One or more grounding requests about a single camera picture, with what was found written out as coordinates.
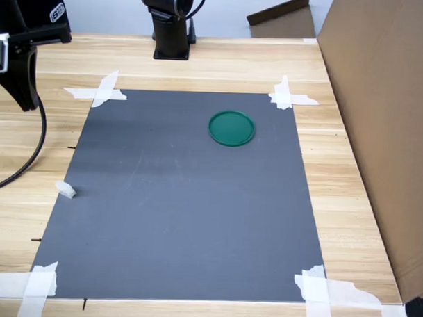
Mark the small white plastic terminal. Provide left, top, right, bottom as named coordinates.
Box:
left=53, top=180, right=77, bottom=199

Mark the round green lid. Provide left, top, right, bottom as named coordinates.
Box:
left=207, top=109, right=257, bottom=149

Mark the white tape corner patch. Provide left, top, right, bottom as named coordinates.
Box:
left=267, top=74, right=322, bottom=112
left=292, top=263, right=415, bottom=317
left=0, top=259, right=59, bottom=317
left=63, top=68, right=129, bottom=111

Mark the dark grey mat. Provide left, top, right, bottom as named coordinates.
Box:
left=29, top=85, right=335, bottom=308

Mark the brown cardboard partition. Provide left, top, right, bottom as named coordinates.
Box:
left=306, top=0, right=423, bottom=306

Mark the thick black camera cable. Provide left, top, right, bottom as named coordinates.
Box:
left=0, top=93, right=49, bottom=197

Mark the black base power cable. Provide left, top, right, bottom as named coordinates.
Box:
left=185, top=0, right=208, bottom=47

